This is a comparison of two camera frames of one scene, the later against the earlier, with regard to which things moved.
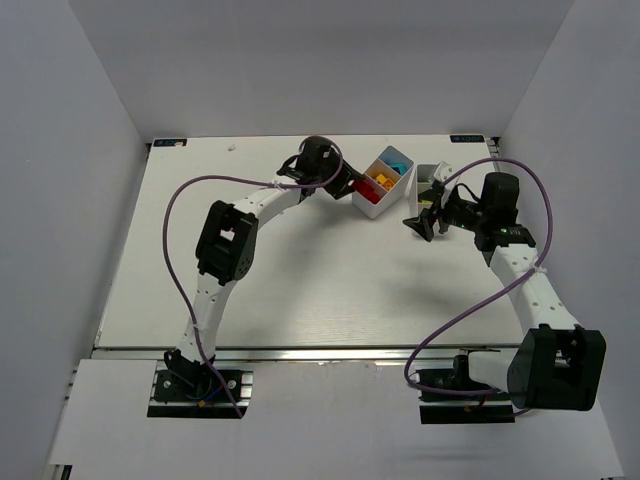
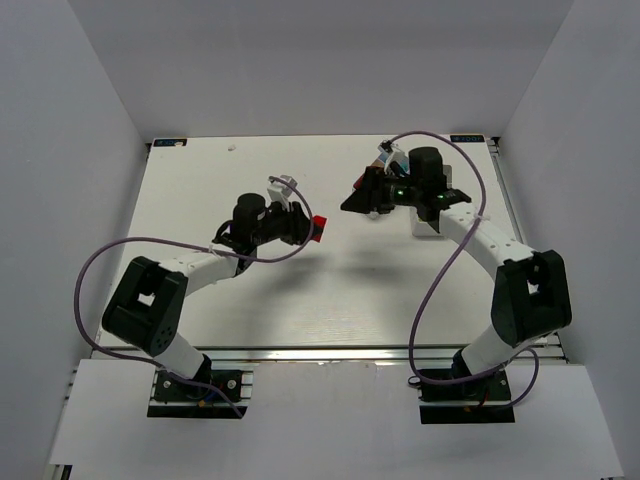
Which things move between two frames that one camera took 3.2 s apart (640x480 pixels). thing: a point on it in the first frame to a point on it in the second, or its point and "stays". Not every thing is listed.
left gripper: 341,180 to 294,226
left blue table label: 169,142 stays
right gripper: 435,216 to 376,189
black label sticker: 467,138 stays
